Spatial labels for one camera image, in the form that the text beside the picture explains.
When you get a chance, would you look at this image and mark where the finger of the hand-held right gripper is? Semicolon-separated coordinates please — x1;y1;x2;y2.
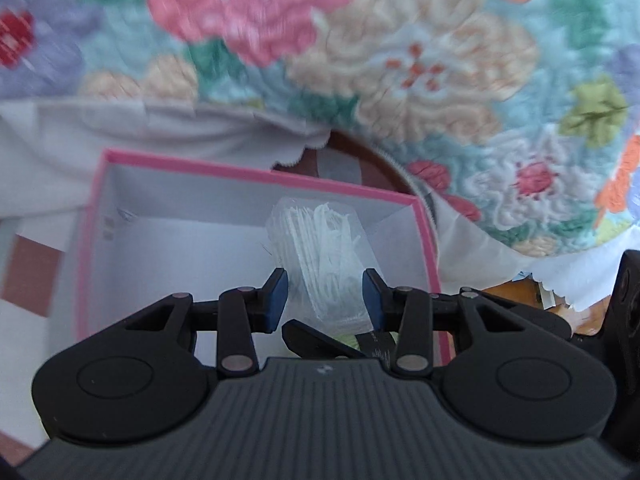
282;319;368;361
477;293;572;339

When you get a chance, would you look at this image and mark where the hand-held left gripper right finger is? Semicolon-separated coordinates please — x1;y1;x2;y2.
361;268;523;377

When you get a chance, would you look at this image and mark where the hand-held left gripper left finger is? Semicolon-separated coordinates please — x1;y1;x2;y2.
122;268;290;380

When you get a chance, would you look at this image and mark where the clear bag of floss picks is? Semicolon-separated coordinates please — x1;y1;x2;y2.
265;199;383;336

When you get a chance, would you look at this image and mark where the pink cardboard box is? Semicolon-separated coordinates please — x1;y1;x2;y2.
75;147;453;368

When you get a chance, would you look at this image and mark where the checked floor mat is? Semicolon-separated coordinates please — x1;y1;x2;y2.
0;150;363;466

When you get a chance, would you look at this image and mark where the white bed skirt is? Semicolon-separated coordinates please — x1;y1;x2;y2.
0;97;626;311

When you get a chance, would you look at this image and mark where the floral quilt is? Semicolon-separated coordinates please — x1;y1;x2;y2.
0;0;640;261

